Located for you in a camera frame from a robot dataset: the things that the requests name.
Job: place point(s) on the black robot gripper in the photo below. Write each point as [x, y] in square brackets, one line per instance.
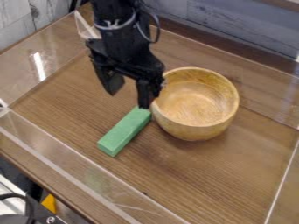
[121, 55]

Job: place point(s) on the brown wooden bowl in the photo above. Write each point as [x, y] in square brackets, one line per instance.
[196, 105]

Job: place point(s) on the green rectangular block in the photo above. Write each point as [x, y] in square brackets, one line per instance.
[125, 129]

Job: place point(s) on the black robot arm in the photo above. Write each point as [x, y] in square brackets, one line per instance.
[116, 13]

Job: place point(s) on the clear acrylic corner bracket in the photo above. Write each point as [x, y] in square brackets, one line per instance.
[86, 31]

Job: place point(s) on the yellow black device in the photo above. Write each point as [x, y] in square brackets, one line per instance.
[38, 212]

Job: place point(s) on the clear acrylic tray wall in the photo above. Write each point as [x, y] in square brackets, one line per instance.
[236, 179]

